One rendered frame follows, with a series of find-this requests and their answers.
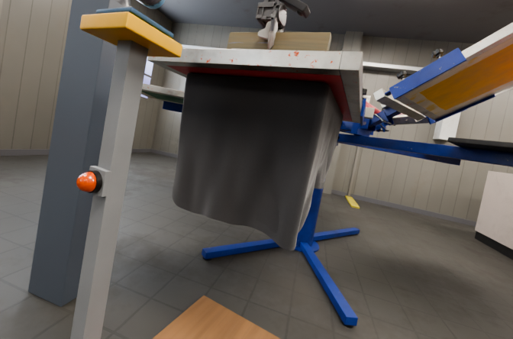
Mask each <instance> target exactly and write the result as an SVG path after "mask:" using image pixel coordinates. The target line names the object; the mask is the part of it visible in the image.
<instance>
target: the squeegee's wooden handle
mask: <svg viewBox="0 0 513 339"><path fill-rule="evenodd" d="M330 44H331V32H276V38H275V40H274V45H273V47H272V48H271V50H315V51H329V48H330ZM232 48H239V49H261V50H268V40H266V39H263V38H261V37H258V32H230V35H229V39H228V43H227V49H229V50H231V49H232Z"/></svg>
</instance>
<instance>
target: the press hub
mask: <svg viewBox="0 0 513 339"><path fill-rule="evenodd" d="M322 192H323V189H316V188H314V191H313V195H312V199H311V207H310V210H309V212H308V216H307V218H306V220H305V223H304V225H303V227H302V229H301V230H300V232H298V236H297V240H296V245H295V250H297V251H300V252H302V249H301V248H300V246H299V245H300V242H305V243H308V244H309V246H310V247H311V249H312V250H313V251H314V253H315V252H317V251H318V250H319V245H318V243H316V242H315V241H313V238H314V234H315V227H316V223H317V219H318V212H319V208H320V204H321V197H322Z"/></svg>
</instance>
